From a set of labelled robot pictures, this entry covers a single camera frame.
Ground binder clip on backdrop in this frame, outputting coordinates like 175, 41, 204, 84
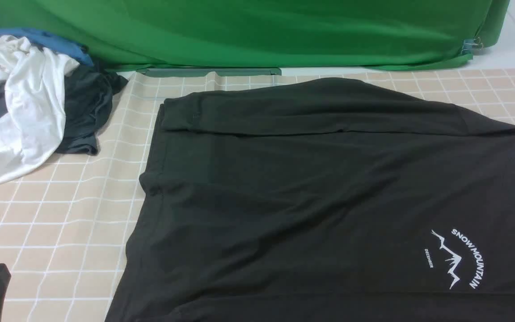
460, 37, 485, 55

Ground dark gray long-sleeve shirt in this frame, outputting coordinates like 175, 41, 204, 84
106, 78, 515, 322

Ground beige checkered tablecloth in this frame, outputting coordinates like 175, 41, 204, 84
0, 69, 515, 322

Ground white crumpled shirt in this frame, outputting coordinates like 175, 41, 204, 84
0, 35, 79, 184

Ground green backdrop cloth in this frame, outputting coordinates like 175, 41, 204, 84
0, 0, 510, 71

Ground blue crumpled garment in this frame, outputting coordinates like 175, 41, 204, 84
0, 28, 94, 133

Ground dark gray crumpled garment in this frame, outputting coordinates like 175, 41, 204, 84
0, 65, 127, 156

